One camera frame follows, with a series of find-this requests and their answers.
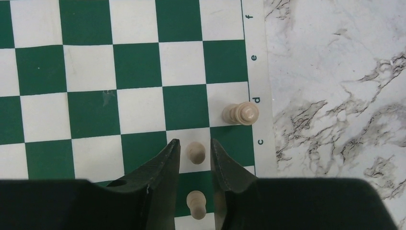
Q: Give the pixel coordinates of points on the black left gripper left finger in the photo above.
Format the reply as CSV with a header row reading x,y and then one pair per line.
x,y
144,199

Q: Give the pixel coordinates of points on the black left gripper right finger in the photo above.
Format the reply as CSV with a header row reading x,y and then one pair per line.
x,y
243,201

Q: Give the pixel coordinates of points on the white pawn chess piece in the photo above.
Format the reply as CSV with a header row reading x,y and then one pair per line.
x,y
196,202

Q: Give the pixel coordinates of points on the white chess piece on board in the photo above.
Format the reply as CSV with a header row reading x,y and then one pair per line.
x,y
246,113

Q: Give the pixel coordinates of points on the green white chess board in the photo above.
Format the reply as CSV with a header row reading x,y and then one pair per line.
x,y
93,89

